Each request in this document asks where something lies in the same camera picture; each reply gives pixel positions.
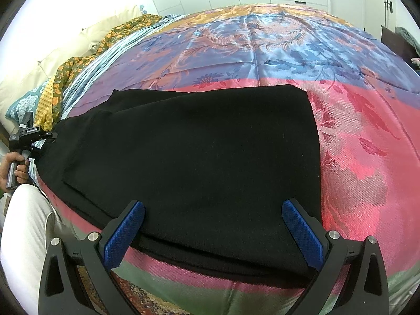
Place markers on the black pants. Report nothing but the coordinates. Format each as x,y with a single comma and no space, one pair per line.
211,168

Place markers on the white room door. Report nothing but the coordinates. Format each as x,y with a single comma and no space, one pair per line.
379,14

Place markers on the person's left hand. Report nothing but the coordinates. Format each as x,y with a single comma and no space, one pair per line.
20,172

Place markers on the cream pillow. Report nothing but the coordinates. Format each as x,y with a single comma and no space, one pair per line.
24,79

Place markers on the orange green floral sheet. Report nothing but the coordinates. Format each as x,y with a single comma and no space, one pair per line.
49,107

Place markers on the pile of mixed clothes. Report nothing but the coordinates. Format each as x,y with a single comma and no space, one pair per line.
409,38

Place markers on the white trousers leg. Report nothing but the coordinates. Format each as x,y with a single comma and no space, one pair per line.
30,224

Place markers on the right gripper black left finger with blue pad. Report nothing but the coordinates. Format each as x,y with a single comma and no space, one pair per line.
62,290

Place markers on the patterned brown rug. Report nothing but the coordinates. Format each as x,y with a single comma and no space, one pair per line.
143,301

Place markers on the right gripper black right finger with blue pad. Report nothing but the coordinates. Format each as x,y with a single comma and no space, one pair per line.
365,289

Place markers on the teal patterned pillow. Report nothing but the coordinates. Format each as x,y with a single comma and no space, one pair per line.
27,103

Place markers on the dark brown side cabinet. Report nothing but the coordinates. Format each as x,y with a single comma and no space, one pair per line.
395,42

